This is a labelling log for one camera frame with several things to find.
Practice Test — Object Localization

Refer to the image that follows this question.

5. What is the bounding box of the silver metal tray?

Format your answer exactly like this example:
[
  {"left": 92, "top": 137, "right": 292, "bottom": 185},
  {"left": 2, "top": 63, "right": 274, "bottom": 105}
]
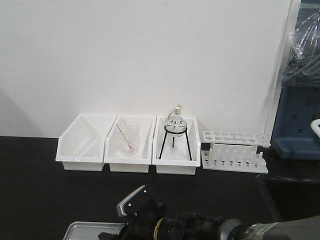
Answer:
[{"left": 63, "top": 221, "right": 125, "bottom": 240}]

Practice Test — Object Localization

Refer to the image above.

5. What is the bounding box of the white storage bin middle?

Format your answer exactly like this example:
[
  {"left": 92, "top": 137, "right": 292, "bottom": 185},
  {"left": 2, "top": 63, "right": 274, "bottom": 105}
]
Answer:
[{"left": 104, "top": 115, "right": 156, "bottom": 173}]

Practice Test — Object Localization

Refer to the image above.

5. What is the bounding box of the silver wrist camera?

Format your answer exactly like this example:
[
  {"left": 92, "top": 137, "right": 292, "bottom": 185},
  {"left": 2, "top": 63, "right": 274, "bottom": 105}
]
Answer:
[{"left": 116, "top": 185, "right": 149, "bottom": 218}]

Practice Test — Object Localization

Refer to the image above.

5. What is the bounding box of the blue plastic crate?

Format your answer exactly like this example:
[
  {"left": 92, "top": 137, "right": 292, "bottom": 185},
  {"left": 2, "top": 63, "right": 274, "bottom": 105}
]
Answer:
[{"left": 271, "top": 86, "right": 320, "bottom": 160}]

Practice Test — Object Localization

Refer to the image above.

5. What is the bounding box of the clear plastic bag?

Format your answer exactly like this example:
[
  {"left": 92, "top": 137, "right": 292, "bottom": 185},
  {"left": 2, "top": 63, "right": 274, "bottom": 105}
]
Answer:
[{"left": 281, "top": 2, "right": 320, "bottom": 88}]

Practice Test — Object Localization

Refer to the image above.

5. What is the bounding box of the white storage bin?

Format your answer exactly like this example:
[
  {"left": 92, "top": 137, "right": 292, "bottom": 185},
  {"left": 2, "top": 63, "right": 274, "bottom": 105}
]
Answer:
[
  {"left": 55, "top": 114, "right": 116, "bottom": 172},
  {"left": 151, "top": 117, "right": 201, "bottom": 175},
  {"left": 104, "top": 115, "right": 156, "bottom": 173}
]

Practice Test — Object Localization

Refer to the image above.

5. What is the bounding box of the white storage bin right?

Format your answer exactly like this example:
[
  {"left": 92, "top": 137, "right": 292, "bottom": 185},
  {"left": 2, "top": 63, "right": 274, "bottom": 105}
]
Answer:
[{"left": 151, "top": 117, "right": 201, "bottom": 175}]

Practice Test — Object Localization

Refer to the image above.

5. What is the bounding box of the glass beaker in bin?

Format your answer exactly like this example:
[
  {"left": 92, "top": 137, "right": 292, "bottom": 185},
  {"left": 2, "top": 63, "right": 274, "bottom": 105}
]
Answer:
[{"left": 120, "top": 123, "right": 140, "bottom": 156}]

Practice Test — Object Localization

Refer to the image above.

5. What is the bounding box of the white test tube rack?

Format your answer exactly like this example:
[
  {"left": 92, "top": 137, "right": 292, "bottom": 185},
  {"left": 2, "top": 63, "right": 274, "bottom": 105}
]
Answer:
[{"left": 201, "top": 130, "right": 271, "bottom": 174}]

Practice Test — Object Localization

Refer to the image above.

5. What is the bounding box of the red glass stirring rod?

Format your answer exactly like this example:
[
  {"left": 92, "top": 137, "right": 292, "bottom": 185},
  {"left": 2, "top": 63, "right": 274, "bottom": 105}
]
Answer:
[{"left": 115, "top": 123, "right": 134, "bottom": 152}]

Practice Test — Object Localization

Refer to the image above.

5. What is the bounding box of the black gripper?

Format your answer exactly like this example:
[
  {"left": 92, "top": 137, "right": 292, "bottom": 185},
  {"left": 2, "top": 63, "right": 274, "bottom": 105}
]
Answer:
[{"left": 98, "top": 198, "right": 167, "bottom": 240}]

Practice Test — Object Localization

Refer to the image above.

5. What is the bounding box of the black wire tripod stand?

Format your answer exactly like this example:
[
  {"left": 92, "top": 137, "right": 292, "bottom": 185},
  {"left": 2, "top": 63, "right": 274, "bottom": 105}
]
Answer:
[{"left": 157, "top": 124, "right": 193, "bottom": 161}]

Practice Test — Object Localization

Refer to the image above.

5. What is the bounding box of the white storage bin left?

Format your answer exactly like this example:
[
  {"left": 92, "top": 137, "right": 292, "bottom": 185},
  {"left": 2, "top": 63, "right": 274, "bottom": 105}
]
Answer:
[{"left": 55, "top": 114, "right": 116, "bottom": 172}]

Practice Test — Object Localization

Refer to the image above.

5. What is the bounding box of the glass alcohol lamp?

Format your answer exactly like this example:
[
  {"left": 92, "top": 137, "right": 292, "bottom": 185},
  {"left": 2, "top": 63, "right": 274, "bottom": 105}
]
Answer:
[{"left": 164, "top": 104, "right": 187, "bottom": 137}]

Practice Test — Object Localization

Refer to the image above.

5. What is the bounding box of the black lab sink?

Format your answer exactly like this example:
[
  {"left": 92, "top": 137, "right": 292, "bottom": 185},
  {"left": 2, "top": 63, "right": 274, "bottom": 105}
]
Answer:
[{"left": 256, "top": 174, "right": 320, "bottom": 222}]

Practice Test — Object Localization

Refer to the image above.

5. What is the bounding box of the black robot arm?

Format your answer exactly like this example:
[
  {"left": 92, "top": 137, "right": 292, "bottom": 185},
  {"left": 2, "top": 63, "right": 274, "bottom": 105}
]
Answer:
[{"left": 98, "top": 198, "right": 320, "bottom": 240}]

